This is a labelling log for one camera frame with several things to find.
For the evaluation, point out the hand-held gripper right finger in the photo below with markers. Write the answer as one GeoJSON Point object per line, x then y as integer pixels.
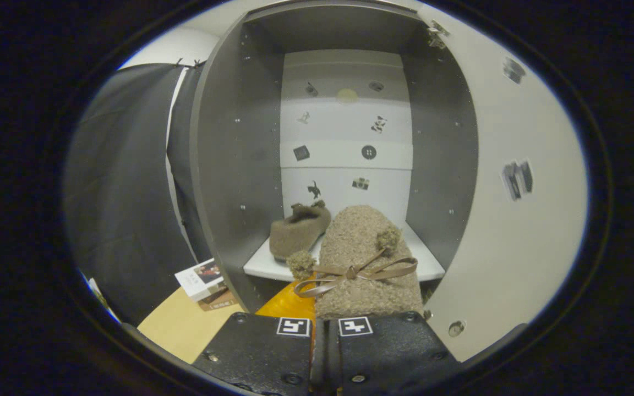
{"type": "Point", "coordinates": [388, 352]}

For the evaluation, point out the grey shoe cabinet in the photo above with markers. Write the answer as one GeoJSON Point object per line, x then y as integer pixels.
{"type": "Point", "coordinates": [229, 165]}

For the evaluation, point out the brown fuzzy shoe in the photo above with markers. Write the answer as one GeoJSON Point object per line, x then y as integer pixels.
{"type": "Point", "coordinates": [355, 242]}
{"type": "Point", "coordinates": [298, 231]}

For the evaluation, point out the black backdrop cloth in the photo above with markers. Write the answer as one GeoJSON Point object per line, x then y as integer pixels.
{"type": "Point", "coordinates": [119, 192]}

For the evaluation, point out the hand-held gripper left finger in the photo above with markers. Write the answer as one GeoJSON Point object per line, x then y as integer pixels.
{"type": "Point", "coordinates": [256, 352]}

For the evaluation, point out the brown book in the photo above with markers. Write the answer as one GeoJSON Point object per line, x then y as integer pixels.
{"type": "Point", "coordinates": [220, 301]}

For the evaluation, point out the white book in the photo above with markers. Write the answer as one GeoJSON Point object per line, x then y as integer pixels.
{"type": "Point", "coordinates": [198, 279]}

